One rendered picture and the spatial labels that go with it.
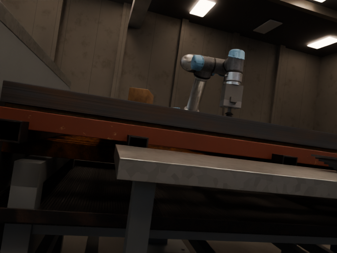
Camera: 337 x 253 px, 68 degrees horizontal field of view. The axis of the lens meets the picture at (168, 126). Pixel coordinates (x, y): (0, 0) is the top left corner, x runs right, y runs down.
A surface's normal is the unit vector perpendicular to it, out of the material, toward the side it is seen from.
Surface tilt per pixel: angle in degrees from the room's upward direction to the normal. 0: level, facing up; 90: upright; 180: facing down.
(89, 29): 90
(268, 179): 90
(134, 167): 90
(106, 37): 90
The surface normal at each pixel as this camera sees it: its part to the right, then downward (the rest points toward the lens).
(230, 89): 0.08, -0.02
